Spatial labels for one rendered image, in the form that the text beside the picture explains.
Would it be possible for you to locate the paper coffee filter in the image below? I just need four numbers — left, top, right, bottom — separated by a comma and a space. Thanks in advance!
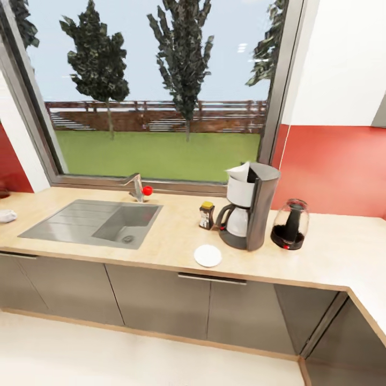
226, 161, 250, 182

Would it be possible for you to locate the electric kettle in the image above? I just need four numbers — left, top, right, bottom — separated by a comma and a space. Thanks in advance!
271, 199, 310, 250

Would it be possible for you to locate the bottle of coffee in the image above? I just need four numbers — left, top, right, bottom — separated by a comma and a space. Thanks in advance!
199, 201, 215, 230

